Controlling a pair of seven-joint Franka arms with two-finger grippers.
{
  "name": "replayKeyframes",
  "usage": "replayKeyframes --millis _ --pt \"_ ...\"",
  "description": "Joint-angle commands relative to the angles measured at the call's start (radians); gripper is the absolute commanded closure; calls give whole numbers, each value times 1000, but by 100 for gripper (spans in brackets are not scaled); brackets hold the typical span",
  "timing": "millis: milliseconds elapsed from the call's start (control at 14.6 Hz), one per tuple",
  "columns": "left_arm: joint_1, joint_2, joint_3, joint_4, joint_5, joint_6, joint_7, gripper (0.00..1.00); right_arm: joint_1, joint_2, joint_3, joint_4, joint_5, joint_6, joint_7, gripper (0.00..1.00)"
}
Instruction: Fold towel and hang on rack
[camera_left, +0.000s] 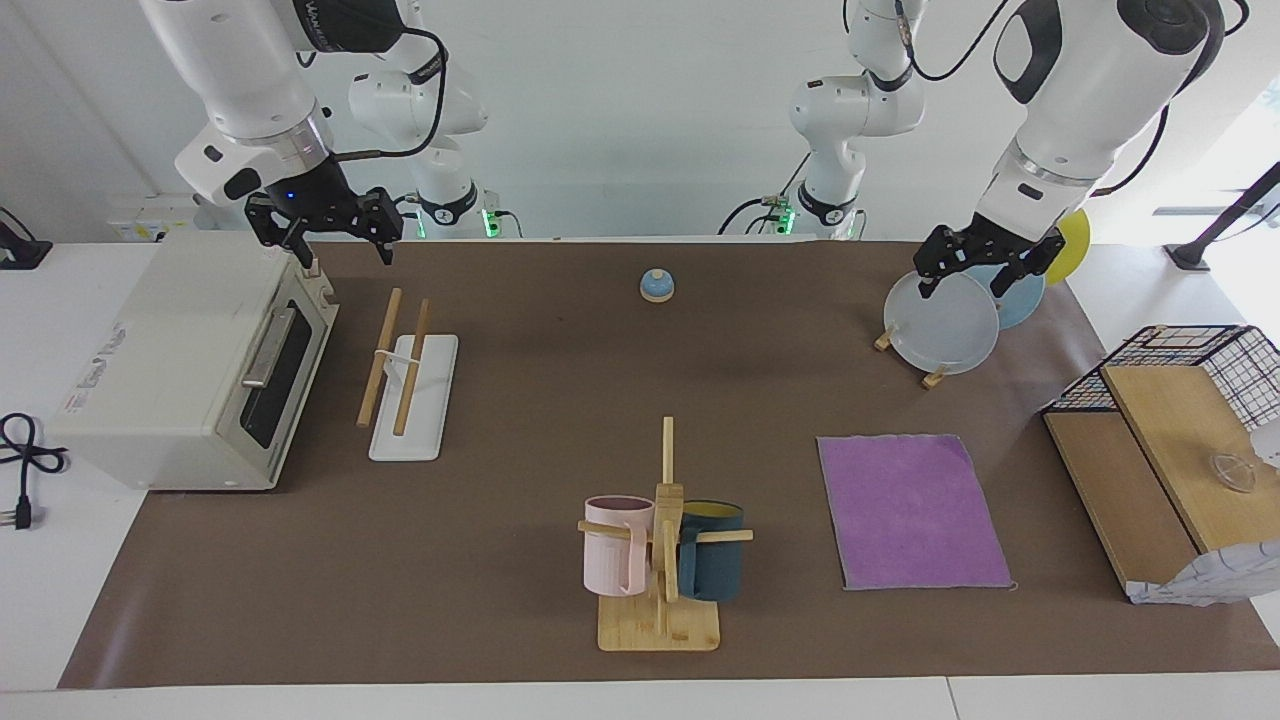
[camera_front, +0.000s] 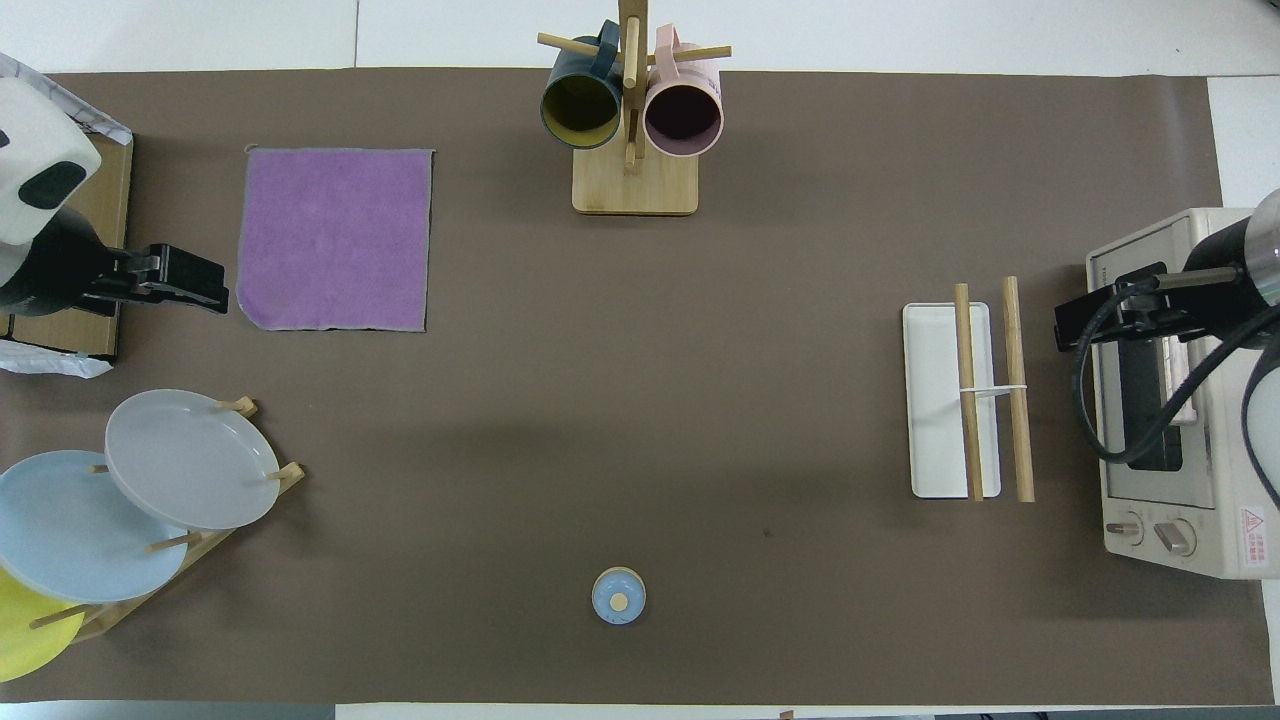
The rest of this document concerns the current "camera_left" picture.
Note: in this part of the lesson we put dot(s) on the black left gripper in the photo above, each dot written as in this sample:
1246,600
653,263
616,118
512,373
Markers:
992,243

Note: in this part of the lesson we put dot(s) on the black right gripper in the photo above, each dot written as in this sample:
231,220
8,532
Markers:
305,190

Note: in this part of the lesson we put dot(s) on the purple and grey towel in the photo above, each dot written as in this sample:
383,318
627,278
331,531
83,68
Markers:
910,510

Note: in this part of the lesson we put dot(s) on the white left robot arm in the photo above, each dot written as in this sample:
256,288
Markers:
1090,90

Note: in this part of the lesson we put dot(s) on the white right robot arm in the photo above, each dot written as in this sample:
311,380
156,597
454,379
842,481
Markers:
250,60

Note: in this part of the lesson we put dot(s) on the wooden plate rack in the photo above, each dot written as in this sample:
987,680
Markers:
935,379

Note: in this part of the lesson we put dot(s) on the white towel rack wooden bars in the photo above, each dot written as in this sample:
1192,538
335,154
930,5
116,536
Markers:
420,420

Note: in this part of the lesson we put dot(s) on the light blue plate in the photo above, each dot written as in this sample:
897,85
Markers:
1022,300

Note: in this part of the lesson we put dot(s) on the yellow plate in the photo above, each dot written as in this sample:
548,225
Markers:
1075,245

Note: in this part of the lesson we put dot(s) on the pale grey plate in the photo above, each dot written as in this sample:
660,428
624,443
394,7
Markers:
945,330

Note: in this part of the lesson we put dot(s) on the white power strip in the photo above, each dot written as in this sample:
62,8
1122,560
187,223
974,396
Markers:
150,218

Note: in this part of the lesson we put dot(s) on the cream toaster oven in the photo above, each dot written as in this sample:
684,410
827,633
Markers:
170,350

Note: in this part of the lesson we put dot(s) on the black slanted stand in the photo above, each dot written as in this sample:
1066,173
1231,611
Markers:
1225,215

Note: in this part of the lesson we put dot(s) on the light wooden board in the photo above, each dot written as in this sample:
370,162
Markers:
1170,440

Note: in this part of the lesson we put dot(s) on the brown table mat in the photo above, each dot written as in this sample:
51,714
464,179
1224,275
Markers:
500,420

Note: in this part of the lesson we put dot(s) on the brown wooden board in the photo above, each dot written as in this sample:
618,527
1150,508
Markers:
1120,490

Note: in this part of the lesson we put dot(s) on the black clamp stand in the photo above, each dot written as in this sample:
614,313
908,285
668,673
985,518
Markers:
22,252

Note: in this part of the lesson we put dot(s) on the clear glass piece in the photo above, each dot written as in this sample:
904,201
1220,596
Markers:
1230,470

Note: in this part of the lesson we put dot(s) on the blue call bell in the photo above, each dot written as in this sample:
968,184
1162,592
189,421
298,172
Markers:
657,287

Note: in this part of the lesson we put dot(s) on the white patterned paper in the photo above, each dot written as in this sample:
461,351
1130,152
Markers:
1215,580

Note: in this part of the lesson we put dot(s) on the dark teal mug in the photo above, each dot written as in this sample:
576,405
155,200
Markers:
715,570

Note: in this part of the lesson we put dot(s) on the pink mug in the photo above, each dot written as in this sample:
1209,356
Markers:
610,555

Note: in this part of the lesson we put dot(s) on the wooden mug tree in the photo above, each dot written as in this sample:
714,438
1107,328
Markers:
665,620

